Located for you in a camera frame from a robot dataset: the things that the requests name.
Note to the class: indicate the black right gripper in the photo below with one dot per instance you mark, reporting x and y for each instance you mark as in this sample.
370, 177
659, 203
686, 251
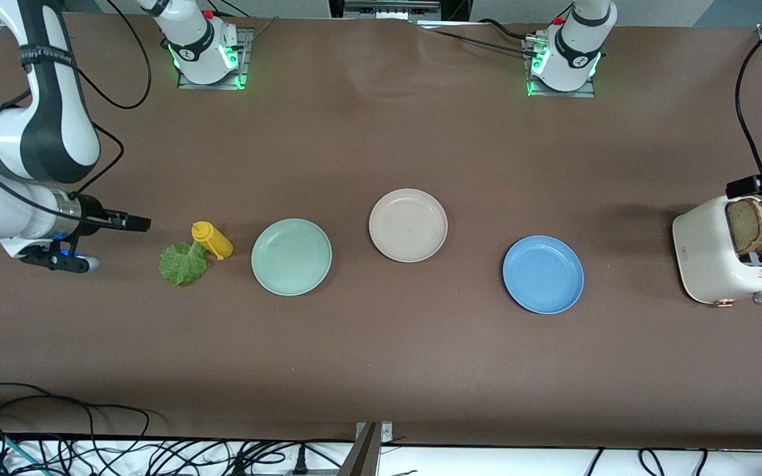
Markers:
94, 213

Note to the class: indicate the green lettuce leaf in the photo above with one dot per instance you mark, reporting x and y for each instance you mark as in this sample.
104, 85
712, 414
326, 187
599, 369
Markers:
182, 264

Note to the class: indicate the yellow mustard squeeze bottle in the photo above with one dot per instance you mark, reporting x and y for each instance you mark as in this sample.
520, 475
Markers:
212, 241

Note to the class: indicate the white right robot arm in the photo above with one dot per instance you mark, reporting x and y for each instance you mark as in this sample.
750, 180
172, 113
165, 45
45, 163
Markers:
17, 145

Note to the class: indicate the mint green plate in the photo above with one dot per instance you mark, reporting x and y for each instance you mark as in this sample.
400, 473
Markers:
292, 258

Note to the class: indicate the blue plate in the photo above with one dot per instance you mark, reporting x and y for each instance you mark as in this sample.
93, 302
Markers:
543, 274

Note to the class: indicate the beige plate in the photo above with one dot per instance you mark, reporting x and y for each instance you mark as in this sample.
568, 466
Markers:
407, 225

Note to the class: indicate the cream white toaster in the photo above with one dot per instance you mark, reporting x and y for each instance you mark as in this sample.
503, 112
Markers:
708, 258

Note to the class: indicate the black power plug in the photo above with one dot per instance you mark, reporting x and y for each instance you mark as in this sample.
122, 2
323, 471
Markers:
300, 459

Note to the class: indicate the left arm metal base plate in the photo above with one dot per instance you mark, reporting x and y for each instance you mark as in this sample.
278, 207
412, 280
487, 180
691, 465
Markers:
589, 91

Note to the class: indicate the grey metal mounting bracket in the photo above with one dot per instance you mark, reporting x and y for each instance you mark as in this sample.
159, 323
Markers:
374, 433

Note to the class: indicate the metal equipment frame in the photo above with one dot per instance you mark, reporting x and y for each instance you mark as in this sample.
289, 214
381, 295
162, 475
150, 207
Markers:
391, 8

